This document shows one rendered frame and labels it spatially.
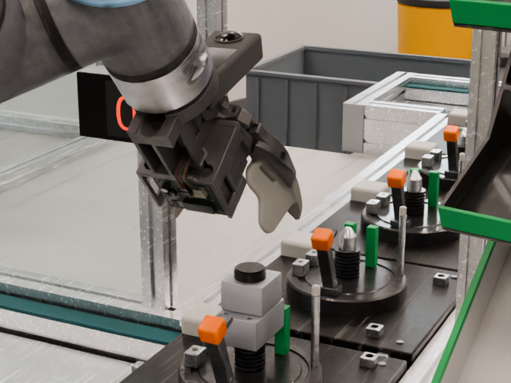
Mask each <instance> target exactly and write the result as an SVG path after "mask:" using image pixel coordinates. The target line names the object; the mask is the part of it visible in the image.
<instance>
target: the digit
mask: <svg viewBox="0 0 511 383"><path fill-rule="evenodd" d="M105 86H106V120H107V135H110V136H116V137H121V138H130V137H129V135H128V134H127V130H128V128H129V126H130V124H131V122H132V119H133V117H134V115H135V110H134V109H133V108H132V107H131V106H130V105H129V104H127V102H126V101H125V99H124V98H123V96H122V94H121V93H120V91H119V89H118V88H117V86H116V85H115V83H114V81H106V80H105Z"/></svg>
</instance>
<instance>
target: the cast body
mask: <svg viewBox="0 0 511 383"><path fill-rule="evenodd" d="M221 308H222V310H220V311H219V312H218V313H217V314H216V315H215V316H216V317H217V316H218V314H219V313H221V314H225V315H231V316H233V322H232V323H231V325H230V326H229V328H228V329H227V333H226V334H225V336H224V339H225V343H226V346H230V347H236V348H240V349H244V350H250V351H254V352H255V351H257V350H259V349H260V348H261V347H262V346H263V345H264V344H265V343H266V342H267V341H268V340H269V339H271V338H272V337H273V336H274V335H275V334H276V333H277V332H278V331H279V330H280V329H282V328H283V326H284V299H282V298H281V272H278V271H270V270H266V267H265V266H264V265H263V264H260V263H258V262H252V261H248V262H243V263H240V264H238V265H237V266H236V267H235V268H234V272H232V273H231V274H229V275H228V276H227V277H225V278H224V279H223V280H222V281H221Z"/></svg>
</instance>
